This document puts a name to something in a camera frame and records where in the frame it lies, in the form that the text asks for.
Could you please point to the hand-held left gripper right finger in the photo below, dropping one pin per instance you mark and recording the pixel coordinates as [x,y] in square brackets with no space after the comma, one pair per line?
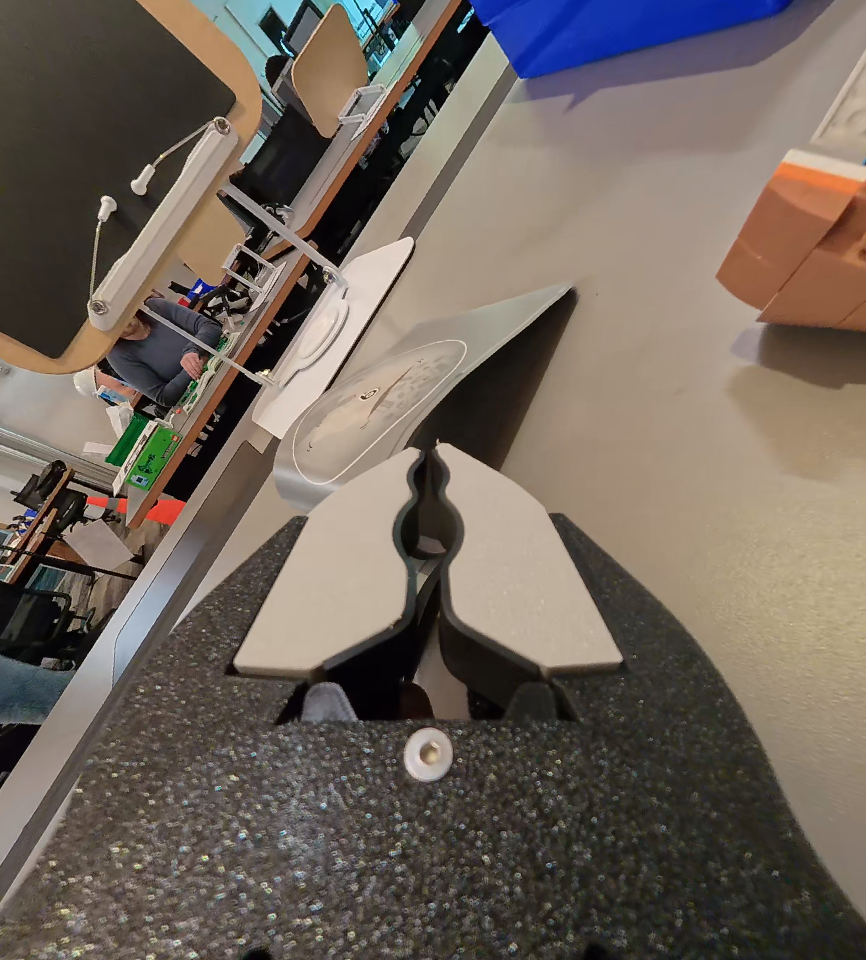
[523,585]

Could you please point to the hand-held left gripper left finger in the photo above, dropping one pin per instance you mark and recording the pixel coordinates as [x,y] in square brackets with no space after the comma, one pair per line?
[328,585]

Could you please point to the brown toy brick model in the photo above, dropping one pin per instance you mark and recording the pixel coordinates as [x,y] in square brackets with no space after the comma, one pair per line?
[800,247]

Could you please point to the grey desk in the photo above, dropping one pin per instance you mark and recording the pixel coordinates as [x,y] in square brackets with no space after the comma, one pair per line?
[702,525]

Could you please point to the orange cone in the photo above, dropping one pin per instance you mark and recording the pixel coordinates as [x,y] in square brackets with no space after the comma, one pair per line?
[167,511]

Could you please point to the grey instruction booklet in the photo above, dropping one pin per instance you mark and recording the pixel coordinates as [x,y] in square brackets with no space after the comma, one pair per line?
[373,405]

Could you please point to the green box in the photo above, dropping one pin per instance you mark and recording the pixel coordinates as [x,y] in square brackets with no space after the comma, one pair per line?
[144,457]

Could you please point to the black wood-rimmed panel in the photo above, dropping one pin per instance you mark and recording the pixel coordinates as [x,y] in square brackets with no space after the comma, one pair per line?
[65,150]

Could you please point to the small wooden panel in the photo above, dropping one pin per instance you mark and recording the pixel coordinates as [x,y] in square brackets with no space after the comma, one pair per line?
[328,67]

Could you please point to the blue plastic bin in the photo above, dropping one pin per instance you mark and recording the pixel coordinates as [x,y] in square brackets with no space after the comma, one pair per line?
[590,30]

